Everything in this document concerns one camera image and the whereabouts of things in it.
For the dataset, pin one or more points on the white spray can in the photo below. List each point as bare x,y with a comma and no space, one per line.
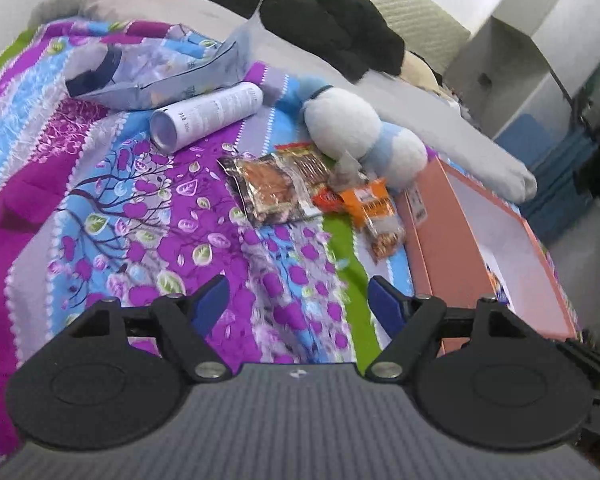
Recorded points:
205,110

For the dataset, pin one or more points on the large dark jerky packet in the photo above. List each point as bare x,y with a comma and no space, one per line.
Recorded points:
265,190

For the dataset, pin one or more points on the white and blue plush toy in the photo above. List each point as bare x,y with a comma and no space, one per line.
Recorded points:
340,120

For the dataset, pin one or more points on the beige pillow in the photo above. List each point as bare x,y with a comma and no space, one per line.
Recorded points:
422,72

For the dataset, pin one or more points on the floral patterned bedsheet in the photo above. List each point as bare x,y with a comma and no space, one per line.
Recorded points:
130,220

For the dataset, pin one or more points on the clear packet red strips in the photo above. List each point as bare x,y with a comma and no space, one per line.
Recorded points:
310,165

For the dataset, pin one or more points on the blue padded board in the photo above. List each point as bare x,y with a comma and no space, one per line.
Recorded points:
522,137

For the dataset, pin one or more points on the white wardrobe cabinet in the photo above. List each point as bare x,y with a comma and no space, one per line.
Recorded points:
530,5

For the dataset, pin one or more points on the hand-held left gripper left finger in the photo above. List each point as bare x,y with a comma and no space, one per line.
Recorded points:
210,305

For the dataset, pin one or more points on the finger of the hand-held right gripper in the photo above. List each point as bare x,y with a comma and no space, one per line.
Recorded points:
595,360

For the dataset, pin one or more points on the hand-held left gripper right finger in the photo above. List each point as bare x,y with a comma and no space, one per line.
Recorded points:
387,305

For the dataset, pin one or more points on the pink cardboard box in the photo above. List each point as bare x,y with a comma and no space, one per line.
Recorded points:
440,240

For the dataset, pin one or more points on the cream quilted headboard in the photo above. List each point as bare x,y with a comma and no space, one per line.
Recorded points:
405,5

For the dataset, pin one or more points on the clear plastic bag blue print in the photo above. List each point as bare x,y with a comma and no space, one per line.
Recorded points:
180,80

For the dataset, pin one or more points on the orange snack packet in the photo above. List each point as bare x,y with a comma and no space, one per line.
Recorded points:
367,195

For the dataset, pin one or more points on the red snack packet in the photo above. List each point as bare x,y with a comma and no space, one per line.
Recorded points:
327,200

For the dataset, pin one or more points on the black jacket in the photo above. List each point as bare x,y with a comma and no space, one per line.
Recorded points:
345,25

